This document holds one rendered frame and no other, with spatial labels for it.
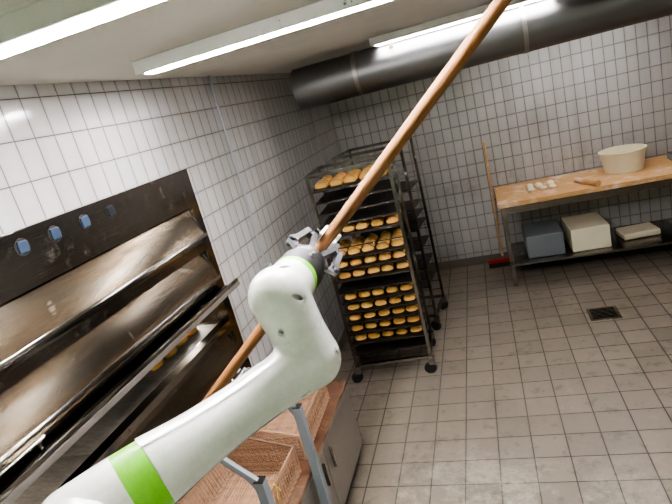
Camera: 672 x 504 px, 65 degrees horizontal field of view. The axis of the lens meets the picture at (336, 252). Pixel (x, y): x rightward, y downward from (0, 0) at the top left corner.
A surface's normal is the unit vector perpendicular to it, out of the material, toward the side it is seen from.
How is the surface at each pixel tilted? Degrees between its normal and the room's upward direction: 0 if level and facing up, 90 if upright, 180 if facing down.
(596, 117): 90
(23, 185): 90
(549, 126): 90
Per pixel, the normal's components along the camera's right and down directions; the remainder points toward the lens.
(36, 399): 0.80, -0.47
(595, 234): -0.21, 0.33
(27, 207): 0.94, -0.16
